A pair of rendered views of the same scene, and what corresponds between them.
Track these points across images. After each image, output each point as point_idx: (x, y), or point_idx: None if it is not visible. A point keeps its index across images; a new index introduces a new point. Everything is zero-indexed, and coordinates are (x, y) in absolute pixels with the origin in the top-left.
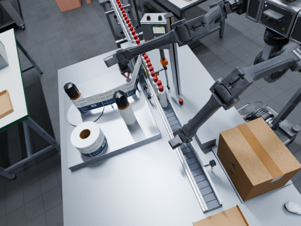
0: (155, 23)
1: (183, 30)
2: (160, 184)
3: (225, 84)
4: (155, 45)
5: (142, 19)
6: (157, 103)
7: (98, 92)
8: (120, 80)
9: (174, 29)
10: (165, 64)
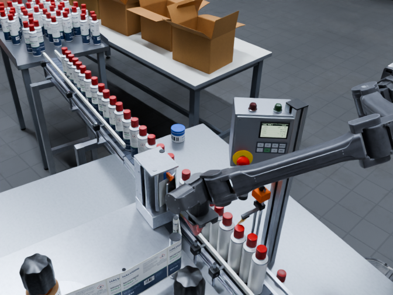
0: (270, 119)
1: (382, 136)
2: None
3: None
4: (314, 165)
5: (237, 110)
6: (241, 287)
7: (75, 270)
8: (124, 235)
9: (359, 133)
10: (265, 199)
